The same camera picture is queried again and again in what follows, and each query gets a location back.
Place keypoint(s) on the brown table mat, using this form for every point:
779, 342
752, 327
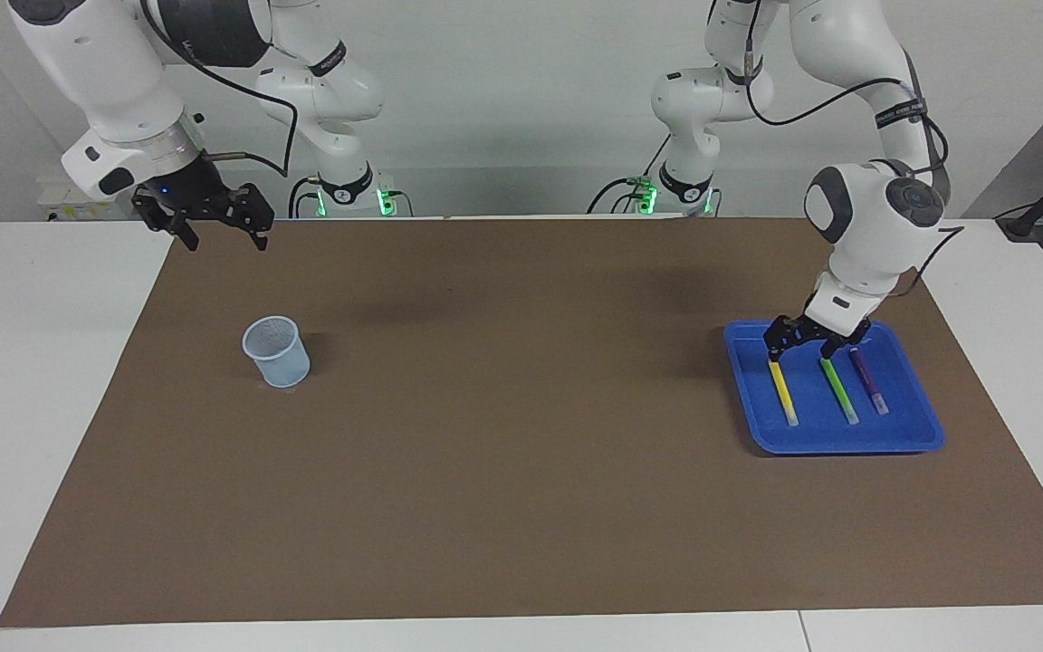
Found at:
521, 453

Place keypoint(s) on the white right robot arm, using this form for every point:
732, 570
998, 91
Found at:
114, 81

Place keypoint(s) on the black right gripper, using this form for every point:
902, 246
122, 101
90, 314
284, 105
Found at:
196, 186

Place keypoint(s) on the white socket box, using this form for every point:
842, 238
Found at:
60, 199

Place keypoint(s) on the green lit base connector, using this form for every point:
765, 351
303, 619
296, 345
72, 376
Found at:
646, 199
386, 201

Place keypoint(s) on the light blue mesh cup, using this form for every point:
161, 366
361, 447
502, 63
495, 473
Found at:
279, 358

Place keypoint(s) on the yellow pen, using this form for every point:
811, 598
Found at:
782, 391

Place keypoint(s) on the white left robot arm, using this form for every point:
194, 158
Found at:
875, 217

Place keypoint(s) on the purple pen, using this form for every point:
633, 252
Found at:
869, 380

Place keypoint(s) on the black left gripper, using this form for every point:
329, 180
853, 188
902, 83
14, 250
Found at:
825, 328

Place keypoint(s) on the blue plastic tray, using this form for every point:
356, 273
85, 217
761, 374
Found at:
811, 435

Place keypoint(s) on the green pen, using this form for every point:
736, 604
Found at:
838, 391

